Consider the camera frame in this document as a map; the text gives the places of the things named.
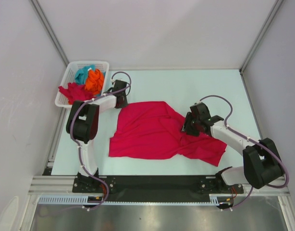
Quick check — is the left aluminium frame post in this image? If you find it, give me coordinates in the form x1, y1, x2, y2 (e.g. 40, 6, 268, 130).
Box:
29, 0, 70, 67

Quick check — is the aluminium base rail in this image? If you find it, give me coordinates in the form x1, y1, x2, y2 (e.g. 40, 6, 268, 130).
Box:
28, 153, 288, 201

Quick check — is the orange t shirt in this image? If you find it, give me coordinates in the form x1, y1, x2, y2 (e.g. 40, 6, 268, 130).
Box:
85, 69, 105, 95

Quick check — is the white plastic laundry basket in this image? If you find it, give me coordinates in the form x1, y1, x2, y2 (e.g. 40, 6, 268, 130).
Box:
55, 61, 110, 109

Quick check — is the right aluminium frame post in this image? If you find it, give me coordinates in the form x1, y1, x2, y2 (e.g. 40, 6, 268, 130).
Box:
239, 0, 285, 75

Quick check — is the aluminium frame post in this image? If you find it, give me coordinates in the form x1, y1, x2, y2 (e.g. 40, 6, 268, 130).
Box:
29, 0, 70, 67
239, 0, 285, 75

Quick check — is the teal t shirt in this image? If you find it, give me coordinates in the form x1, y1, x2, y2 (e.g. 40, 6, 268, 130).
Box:
74, 64, 106, 85

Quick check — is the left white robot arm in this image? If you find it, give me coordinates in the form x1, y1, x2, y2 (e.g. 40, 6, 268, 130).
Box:
66, 79, 131, 193

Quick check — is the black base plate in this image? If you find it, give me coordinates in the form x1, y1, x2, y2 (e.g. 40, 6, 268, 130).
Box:
72, 174, 244, 203

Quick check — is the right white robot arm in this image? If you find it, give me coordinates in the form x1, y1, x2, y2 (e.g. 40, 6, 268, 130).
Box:
182, 102, 285, 193

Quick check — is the slotted cable duct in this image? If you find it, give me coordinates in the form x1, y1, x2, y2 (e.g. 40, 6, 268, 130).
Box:
38, 195, 220, 206

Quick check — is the red t shirt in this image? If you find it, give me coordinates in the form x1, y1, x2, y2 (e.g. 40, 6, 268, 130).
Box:
58, 82, 94, 104
109, 102, 227, 167

